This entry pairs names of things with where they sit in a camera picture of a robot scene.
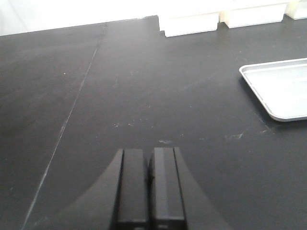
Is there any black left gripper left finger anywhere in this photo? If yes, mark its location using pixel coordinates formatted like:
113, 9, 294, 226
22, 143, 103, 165
40, 148, 149, 230

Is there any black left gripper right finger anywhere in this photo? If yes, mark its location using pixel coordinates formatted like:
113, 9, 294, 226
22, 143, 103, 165
150, 148, 230, 230

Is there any silver metal tray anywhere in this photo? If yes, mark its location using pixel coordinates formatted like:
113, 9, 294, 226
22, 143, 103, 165
239, 58, 307, 122

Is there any white block left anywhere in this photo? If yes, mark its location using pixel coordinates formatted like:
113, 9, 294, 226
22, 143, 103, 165
158, 12, 219, 37

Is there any white block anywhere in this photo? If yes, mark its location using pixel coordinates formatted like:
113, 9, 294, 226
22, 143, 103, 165
158, 12, 219, 37
219, 0, 287, 28
285, 0, 307, 20

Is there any white block middle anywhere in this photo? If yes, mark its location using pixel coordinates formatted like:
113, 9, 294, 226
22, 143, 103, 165
219, 0, 287, 28

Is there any white block right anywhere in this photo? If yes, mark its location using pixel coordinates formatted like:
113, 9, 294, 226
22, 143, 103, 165
285, 0, 307, 20

